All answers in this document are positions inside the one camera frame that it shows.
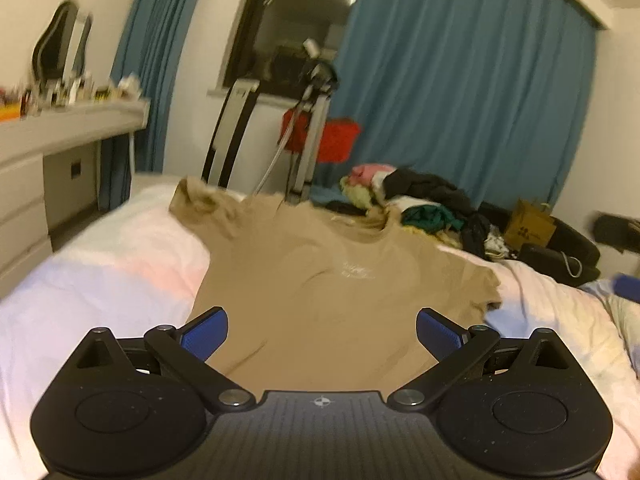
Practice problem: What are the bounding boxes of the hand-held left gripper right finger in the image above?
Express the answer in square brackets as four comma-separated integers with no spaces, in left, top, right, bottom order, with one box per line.
[386,309,576,414]

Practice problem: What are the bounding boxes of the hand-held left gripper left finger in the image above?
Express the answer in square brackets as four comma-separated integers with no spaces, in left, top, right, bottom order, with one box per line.
[67,307,257,414]

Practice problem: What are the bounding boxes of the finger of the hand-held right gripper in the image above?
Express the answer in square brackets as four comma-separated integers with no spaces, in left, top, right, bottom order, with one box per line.
[613,274,640,305]
[592,212,640,254]

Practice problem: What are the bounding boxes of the beige printed t-shirt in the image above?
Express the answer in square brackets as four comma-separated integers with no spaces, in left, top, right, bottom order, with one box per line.
[169,176,503,394]

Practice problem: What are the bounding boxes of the pale blue pillow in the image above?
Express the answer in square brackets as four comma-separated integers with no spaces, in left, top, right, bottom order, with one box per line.
[580,277,640,379]

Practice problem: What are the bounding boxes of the yellow paper bag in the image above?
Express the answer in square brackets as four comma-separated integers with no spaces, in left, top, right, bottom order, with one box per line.
[504,199,557,249]

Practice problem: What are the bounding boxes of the green garment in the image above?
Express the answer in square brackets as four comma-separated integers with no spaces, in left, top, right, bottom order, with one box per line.
[402,205,464,234]

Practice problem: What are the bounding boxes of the black garment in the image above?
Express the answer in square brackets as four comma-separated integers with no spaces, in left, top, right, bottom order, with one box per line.
[382,169,494,257]

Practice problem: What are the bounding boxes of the yellow-green cloth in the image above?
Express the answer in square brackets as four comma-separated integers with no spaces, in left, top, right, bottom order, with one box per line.
[340,182,381,211]

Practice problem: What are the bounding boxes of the pink cloth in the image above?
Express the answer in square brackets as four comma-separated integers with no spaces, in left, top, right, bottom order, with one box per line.
[347,163,396,189]

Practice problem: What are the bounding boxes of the black and white chair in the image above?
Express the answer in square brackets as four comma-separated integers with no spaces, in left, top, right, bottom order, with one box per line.
[201,80,261,191]

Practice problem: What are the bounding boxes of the red bag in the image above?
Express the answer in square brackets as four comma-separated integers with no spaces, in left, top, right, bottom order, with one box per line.
[279,109,362,164]

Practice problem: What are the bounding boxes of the wide blue curtain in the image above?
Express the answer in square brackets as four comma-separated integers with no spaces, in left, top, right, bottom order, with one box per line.
[312,0,601,222]

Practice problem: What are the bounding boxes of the garment steamer stand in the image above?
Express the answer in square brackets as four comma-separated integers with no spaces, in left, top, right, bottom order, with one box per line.
[250,39,341,206]

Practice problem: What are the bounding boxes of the white vanity desk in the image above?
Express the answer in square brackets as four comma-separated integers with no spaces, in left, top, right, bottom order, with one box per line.
[0,99,151,302]

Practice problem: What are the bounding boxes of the white tissue box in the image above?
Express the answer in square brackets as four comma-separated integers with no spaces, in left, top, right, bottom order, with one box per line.
[112,75,141,99]

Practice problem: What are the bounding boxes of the row of cosmetic bottles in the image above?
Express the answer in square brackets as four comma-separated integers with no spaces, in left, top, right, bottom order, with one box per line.
[20,72,114,119]

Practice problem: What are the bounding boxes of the narrow blue curtain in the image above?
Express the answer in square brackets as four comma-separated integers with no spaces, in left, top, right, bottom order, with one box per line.
[110,0,217,211]

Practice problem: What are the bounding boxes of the dark window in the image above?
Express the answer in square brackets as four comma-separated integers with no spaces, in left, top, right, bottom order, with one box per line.
[222,0,372,99]

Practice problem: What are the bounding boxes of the wavy black-framed mirror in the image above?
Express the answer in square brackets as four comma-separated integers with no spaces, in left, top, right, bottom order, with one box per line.
[32,0,94,84]

